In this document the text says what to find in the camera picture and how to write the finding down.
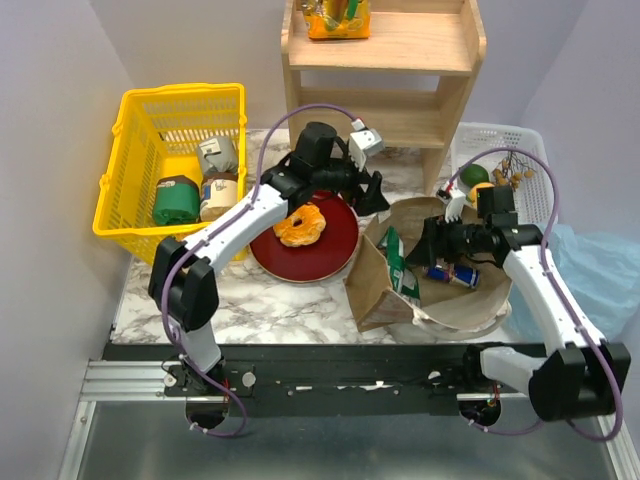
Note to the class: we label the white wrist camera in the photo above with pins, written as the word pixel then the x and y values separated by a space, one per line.
pixel 454 201
pixel 364 144

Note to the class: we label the green lime fruit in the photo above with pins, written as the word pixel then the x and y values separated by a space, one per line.
pixel 473 175

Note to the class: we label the yellow snack bag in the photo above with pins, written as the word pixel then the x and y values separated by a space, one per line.
pixel 337 19

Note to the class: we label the yellow plastic shopping basket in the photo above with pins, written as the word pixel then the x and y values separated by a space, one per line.
pixel 155 135

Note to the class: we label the light blue plastic bag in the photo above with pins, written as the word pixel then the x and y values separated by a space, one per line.
pixel 602 272

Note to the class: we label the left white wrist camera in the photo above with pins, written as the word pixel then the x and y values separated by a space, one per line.
pixel 364 144

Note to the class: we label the red round lacquer tray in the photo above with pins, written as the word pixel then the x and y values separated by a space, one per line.
pixel 320 260

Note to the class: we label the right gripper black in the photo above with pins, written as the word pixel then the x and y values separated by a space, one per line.
pixel 435 243

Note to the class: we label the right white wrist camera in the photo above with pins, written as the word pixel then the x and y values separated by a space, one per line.
pixel 454 201

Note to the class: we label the brown paper grocery bag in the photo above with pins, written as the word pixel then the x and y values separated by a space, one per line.
pixel 444 311

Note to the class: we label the green wrapped food package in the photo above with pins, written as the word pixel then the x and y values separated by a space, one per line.
pixel 177 201

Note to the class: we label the brown longan fruit bunch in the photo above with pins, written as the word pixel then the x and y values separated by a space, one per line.
pixel 512 170

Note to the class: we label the beige wrapped food package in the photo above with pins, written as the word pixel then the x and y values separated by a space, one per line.
pixel 218 195

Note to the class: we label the green snack packet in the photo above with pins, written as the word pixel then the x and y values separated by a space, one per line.
pixel 403 280

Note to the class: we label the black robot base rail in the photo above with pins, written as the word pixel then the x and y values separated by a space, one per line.
pixel 269 381

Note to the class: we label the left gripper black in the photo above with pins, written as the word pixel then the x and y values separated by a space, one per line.
pixel 371 201

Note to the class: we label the aluminium frame profile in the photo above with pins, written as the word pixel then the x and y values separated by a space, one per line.
pixel 108 381

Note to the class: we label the wooden shelf rack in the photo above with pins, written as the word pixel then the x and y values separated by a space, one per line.
pixel 432 53

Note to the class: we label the orange fruit with leaf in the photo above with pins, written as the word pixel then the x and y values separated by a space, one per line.
pixel 472 195

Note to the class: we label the blue drink can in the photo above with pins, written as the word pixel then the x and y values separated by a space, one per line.
pixel 456 274

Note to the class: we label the grey wrapped food package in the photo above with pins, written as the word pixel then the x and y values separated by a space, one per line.
pixel 217 154

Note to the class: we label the orange fluffy food item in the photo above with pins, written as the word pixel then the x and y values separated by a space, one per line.
pixel 302 228

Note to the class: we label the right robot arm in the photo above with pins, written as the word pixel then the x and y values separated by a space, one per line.
pixel 582 374

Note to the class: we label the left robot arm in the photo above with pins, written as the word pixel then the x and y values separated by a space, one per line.
pixel 183 279

